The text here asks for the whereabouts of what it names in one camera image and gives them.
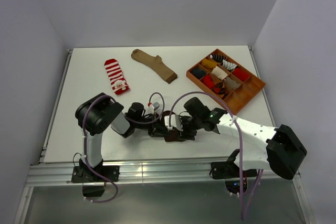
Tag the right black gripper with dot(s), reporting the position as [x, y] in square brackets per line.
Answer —
[185, 132]

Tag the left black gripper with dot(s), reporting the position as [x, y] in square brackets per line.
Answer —
[157, 130]

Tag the brown striped cuff sock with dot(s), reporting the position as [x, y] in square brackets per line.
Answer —
[173, 135]

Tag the argyle patterned sock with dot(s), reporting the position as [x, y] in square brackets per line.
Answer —
[220, 90]

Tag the tan beige sock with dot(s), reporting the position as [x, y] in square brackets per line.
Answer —
[156, 64]

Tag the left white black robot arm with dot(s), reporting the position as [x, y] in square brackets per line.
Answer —
[102, 112]

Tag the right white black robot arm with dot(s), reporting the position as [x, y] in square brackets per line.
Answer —
[276, 148]

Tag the red rolled sock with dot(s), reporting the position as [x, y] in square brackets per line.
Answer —
[240, 74]
[208, 81]

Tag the dark teal rolled sock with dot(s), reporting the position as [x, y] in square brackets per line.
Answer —
[198, 73]

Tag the orange compartment organizer tray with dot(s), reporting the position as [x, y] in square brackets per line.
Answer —
[238, 98]

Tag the grey rolled sock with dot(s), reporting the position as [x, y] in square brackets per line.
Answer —
[231, 83]

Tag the cream rolled sock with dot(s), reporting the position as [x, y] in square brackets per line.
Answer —
[219, 73]

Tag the red white striped santa sock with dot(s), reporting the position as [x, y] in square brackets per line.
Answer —
[116, 77]

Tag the mustard yellow rolled sock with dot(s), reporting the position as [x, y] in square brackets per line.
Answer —
[208, 64]

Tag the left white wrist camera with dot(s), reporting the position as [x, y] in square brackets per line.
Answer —
[152, 107]

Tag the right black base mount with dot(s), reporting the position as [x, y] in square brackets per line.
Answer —
[229, 172]

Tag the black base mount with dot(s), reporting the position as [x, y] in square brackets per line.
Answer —
[93, 186]
[229, 172]

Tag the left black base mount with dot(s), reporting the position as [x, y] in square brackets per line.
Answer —
[93, 186]

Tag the aluminium frame rail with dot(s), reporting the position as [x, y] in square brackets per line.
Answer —
[175, 190]

